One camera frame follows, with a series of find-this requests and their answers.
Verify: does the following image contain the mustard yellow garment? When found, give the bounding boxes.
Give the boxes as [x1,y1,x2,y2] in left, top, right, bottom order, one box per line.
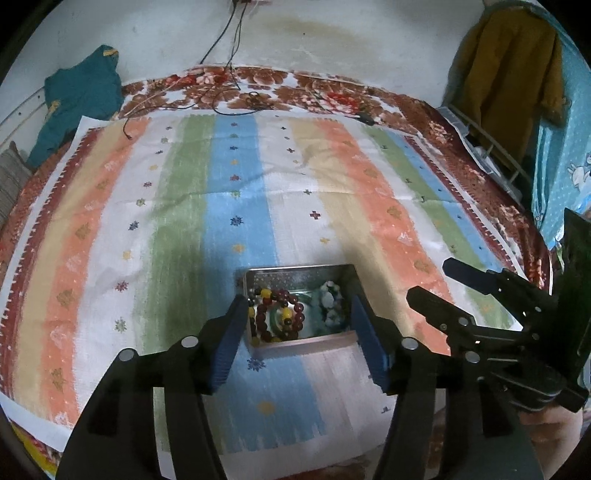
[455,8,567,163]

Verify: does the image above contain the dark red bead bracelet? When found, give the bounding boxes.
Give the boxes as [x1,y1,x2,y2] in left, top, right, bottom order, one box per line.
[252,286,306,344]

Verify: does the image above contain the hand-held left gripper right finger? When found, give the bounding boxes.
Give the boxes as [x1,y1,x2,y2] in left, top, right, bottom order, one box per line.
[352,295,546,480]

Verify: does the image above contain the metal tin box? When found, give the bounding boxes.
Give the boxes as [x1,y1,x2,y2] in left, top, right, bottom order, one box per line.
[240,264,366,354]

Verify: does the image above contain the grey striped pillow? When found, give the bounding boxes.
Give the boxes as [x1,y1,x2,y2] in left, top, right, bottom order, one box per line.
[0,141,34,228]

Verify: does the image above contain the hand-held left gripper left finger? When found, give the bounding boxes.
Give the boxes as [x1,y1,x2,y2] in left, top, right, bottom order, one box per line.
[55,294,250,480]

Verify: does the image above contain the teal printed curtain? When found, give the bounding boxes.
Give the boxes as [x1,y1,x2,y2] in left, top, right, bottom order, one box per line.
[531,14,591,252]

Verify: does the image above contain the teal garment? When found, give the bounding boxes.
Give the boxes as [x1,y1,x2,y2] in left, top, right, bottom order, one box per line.
[27,45,124,170]

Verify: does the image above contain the person's right hand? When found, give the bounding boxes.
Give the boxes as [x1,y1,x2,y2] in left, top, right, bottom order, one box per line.
[519,406,585,478]

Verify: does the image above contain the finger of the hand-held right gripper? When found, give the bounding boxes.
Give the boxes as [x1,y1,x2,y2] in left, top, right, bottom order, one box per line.
[442,257,555,320]
[406,285,523,354]

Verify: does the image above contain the black cable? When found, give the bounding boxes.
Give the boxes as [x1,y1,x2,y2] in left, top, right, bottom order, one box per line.
[211,2,278,115]
[200,2,236,64]

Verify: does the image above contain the light blue bead bracelet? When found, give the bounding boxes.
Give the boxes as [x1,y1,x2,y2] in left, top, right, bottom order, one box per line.
[316,281,348,329]

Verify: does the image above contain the striped woven mat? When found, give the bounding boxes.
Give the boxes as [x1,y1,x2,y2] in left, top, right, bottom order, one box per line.
[0,113,550,468]

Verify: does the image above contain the brown floral blanket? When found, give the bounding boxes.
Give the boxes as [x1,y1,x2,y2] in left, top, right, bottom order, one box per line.
[0,65,555,480]

